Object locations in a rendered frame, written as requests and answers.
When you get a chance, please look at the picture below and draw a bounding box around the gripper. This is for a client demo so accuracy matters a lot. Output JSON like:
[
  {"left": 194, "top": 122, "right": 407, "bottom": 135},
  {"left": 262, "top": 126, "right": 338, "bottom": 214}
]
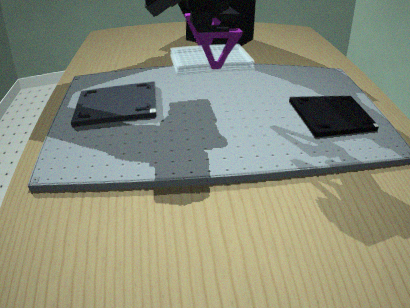
[{"left": 184, "top": 0, "right": 242, "bottom": 70}]

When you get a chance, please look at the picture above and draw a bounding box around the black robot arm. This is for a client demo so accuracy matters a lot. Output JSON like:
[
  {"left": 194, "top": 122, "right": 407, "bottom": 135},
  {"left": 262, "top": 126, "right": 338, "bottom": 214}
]
[{"left": 145, "top": 0, "right": 216, "bottom": 17}]

